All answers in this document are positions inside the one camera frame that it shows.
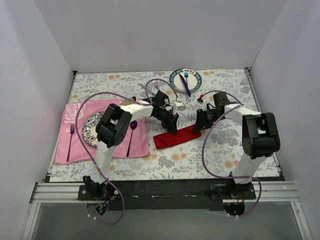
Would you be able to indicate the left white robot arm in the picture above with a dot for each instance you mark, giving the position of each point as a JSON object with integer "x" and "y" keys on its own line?
{"x": 112, "y": 129}

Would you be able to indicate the purple knife on plate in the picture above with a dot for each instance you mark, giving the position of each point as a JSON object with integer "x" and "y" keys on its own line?
{"x": 185, "y": 85}

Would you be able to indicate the blue floral plate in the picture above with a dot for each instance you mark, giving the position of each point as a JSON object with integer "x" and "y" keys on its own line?
{"x": 89, "y": 133}

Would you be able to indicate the teal handled knife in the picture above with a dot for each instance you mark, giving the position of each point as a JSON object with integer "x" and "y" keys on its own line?
{"x": 141, "y": 85}

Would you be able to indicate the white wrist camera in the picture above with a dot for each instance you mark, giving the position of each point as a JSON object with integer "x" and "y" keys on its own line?
{"x": 178, "y": 106}
{"x": 204, "y": 102}

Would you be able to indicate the pink floral placemat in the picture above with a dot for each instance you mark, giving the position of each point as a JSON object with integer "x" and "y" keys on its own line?
{"x": 139, "y": 145}

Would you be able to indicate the purple fork on placemat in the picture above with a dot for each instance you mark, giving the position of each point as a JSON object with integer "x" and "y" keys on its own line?
{"x": 72, "y": 131}

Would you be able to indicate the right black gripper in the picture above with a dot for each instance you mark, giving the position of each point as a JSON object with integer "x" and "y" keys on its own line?
{"x": 200, "y": 122}

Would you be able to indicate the red cloth napkin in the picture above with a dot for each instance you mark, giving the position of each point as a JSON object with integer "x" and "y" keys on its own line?
{"x": 168, "y": 140}

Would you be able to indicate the teal handled fork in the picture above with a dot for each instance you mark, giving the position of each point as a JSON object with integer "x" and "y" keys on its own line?
{"x": 155, "y": 84}

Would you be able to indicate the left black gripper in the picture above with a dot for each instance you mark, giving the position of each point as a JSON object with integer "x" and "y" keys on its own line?
{"x": 171, "y": 122}

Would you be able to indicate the blue fork on plate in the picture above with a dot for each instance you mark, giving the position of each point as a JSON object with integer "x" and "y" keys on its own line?
{"x": 186, "y": 75}

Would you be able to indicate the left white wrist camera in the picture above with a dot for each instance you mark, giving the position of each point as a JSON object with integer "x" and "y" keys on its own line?
{"x": 178, "y": 106}

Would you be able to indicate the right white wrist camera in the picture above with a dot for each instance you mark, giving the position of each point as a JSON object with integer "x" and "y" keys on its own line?
{"x": 204, "y": 102}

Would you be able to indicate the cream enamel mug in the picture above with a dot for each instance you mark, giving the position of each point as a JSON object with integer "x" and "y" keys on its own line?
{"x": 127, "y": 102}

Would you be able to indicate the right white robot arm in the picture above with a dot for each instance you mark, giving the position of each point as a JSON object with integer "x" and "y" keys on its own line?
{"x": 260, "y": 140}

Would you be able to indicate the purple spoon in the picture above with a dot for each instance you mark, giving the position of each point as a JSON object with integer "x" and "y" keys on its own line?
{"x": 133, "y": 125}

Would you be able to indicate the white plate blue rim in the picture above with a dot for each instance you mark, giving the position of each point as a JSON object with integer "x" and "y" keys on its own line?
{"x": 194, "y": 80}

